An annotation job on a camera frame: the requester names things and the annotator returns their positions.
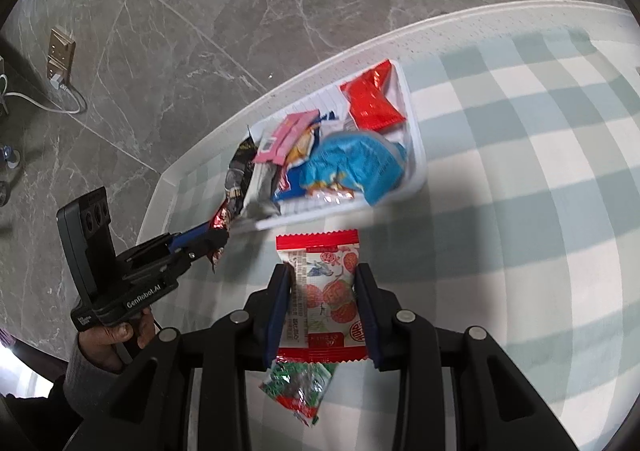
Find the green snack packet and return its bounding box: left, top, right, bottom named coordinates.
left=258, top=360, right=338, bottom=428

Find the checked tablecloth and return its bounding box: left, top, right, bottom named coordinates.
left=165, top=28, right=640, bottom=451

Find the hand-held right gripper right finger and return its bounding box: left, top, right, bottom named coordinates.
left=352, top=262, right=583, bottom=451

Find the blue roll cake packet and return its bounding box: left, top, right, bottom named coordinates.
left=272, top=121, right=321, bottom=204

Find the red crumpled snack packet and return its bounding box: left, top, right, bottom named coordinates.
left=340, top=60, right=406, bottom=132

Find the brass floor socket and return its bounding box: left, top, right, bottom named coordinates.
left=46, top=28, right=77, bottom=82

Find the light blue snack packet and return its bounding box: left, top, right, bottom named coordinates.
left=300, top=130, right=407, bottom=207

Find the person's left hand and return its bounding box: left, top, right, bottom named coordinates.
left=80, top=306, right=155, bottom=372

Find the black snack packet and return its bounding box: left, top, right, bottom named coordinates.
left=207, top=134, right=261, bottom=277

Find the white snack packet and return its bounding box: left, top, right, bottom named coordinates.
left=240, top=158, right=281, bottom=219

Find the small pink snack packet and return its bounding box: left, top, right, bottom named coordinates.
left=252, top=110, right=321, bottom=166

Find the red white fruit print packet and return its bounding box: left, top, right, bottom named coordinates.
left=275, top=229, right=370, bottom=363

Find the white charger with cable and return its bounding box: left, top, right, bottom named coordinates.
left=0, top=72, right=87, bottom=115

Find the white plastic tray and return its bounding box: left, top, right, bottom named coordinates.
left=222, top=58, right=428, bottom=232

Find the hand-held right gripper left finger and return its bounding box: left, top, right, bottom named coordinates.
left=60, top=263, right=296, bottom=451

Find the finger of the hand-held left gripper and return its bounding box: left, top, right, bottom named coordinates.
left=167, top=222, right=217, bottom=252
left=192, top=233, right=230, bottom=262

